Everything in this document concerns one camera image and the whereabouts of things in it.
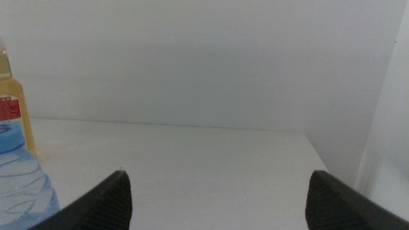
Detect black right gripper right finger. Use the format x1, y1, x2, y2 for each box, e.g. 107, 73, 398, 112
305, 169, 409, 230

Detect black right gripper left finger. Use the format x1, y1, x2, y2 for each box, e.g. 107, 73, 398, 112
27, 169, 134, 230

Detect small water bottle blue cap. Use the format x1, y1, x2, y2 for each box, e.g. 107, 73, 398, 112
0, 123, 61, 230

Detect yellow tea bottle white cap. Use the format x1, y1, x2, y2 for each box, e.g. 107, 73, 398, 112
0, 36, 38, 159

